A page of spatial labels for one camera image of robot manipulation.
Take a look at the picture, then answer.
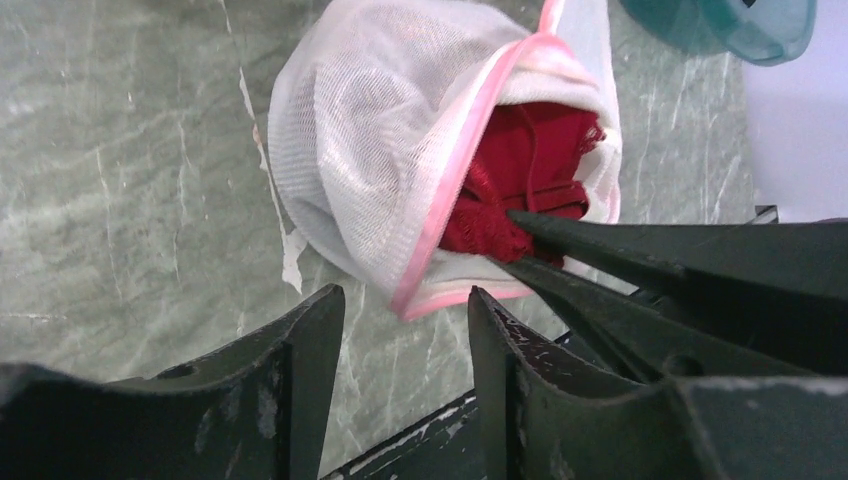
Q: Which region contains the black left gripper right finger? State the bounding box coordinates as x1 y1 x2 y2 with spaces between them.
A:
468 288 847 479

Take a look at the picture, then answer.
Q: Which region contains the clear round lidded container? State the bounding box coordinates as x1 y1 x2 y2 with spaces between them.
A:
267 1 622 320

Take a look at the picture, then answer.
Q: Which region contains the red lace bra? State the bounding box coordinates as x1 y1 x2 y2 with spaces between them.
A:
439 102 605 267

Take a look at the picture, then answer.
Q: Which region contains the teal plastic bin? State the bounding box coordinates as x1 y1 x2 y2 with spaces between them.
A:
621 0 817 67

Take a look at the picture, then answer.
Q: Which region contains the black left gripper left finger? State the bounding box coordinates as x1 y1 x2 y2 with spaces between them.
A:
1 285 345 479

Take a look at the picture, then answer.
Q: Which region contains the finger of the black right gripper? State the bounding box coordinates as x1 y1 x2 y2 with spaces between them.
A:
509 211 847 371
498 259 815 382

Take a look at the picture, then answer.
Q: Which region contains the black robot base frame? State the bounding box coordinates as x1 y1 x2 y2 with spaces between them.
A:
326 390 487 479

